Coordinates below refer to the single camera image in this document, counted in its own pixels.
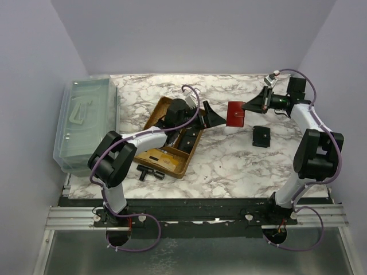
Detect red card holder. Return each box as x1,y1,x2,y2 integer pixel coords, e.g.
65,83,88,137
226,101,245,128

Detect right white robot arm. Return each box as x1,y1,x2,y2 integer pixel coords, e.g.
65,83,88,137
242,72,344,209

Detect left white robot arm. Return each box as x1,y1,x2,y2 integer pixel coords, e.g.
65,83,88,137
87,99,226,214

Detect black card holder in tray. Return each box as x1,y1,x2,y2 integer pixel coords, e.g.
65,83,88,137
177,128,202,154

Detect gold cards in tray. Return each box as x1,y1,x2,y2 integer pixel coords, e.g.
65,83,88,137
136,149,178,172

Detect woven wicker organizer tray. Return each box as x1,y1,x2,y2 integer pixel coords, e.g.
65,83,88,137
134,96,203,179

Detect black T-shaped tool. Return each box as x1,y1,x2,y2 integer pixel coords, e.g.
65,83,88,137
136,164,165,181

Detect clear plastic storage box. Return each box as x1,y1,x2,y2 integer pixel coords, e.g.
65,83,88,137
53,74,120,177

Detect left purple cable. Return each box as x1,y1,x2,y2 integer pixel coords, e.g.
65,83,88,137
90,84,201,253

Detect purple cable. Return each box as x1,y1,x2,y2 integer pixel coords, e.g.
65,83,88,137
90,84,201,253
262,68,343,252

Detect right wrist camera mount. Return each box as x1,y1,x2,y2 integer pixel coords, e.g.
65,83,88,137
264,70,280,87

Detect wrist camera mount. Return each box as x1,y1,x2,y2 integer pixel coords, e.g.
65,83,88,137
183,88,200,109
264,70,280,87

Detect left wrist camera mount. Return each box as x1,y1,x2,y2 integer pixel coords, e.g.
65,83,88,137
183,88,200,109

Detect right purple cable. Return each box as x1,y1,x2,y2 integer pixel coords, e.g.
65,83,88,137
262,68,343,252

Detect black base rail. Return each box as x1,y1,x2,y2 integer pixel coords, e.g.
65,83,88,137
57,197,343,241

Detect aluminium frame rail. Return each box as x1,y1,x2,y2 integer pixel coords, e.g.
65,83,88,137
45,207,106,230

